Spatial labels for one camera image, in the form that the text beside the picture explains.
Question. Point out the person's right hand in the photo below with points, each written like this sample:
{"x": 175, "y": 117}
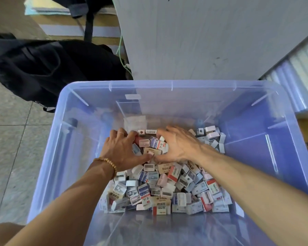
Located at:
{"x": 179, "y": 146}

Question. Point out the person's left hand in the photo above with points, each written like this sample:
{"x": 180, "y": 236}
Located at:
{"x": 120, "y": 151}

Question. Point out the pile of boxed erasers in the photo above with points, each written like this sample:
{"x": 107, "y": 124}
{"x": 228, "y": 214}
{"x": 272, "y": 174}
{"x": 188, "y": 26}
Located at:
{"x": 179, "y": 187}

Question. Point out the clear plastic storage bin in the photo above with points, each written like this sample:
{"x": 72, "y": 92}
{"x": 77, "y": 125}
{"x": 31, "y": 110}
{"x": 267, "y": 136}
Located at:
{"x": 246, "y": 130}

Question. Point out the person's right forearm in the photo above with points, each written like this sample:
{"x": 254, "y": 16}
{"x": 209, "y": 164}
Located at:
{"x": 262, "y": 202}

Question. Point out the person's left forearm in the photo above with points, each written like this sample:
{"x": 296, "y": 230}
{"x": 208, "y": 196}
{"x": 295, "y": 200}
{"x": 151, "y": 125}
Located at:
{"x": 61, "y": 212}

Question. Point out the person's left leg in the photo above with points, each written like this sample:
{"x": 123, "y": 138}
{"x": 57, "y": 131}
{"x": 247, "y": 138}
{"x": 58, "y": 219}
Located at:
{"x": 2, "y": 235}

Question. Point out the black backpack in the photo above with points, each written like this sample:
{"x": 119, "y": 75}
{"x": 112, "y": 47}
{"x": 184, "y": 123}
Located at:
{"x": 46, "y": 66}

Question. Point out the white cabinet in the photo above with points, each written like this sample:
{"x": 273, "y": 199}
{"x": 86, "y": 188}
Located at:
{"x": 210, "y": 33}

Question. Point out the stack of white blue books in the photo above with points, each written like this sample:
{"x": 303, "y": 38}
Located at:
{"x": 297, "y": 74}

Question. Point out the stack of paper sheets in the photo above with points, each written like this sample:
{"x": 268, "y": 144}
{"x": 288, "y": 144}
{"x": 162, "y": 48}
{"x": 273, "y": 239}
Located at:
{"x": 38, "y": 3}

